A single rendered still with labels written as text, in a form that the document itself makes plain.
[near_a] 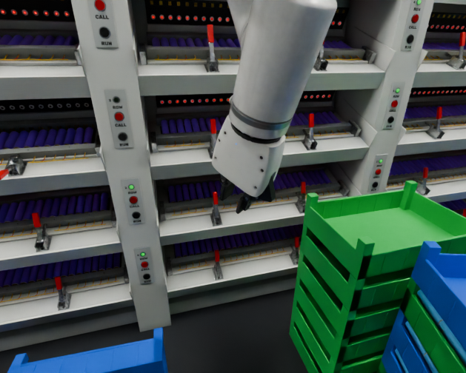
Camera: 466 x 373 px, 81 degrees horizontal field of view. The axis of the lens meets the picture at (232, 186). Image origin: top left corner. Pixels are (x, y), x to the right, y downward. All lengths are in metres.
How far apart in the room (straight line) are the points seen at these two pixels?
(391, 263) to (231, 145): 0.37
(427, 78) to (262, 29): 0.71
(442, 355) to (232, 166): 0.43
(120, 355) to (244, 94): 0.58
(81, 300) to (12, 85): 0.57
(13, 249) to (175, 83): 0.55
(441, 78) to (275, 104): 0.72
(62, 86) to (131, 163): 0.20
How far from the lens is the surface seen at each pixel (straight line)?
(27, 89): 0.68
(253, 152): 0.38
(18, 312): 0.99
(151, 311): 0.94
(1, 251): 0.87
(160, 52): 0.70
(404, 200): 0.84
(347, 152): 0.84
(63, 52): 0.72
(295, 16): 0.30
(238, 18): 0.42
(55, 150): 0.74
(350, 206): 0.75
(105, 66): 0.64
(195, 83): 0.65
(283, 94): 0.33
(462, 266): 0.65
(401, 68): 0.88
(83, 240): 0.80
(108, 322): 1.02
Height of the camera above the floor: 0.76
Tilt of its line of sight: 25 degrees down
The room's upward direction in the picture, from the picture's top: straight up
